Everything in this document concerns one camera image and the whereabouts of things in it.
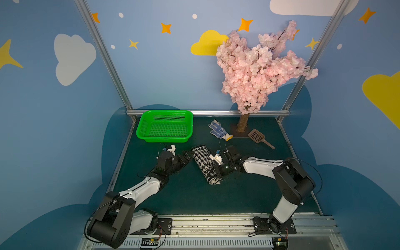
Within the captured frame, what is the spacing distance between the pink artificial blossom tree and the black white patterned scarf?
380 millimetres

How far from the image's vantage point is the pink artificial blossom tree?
0.65m

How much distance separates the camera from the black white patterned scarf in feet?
2.81
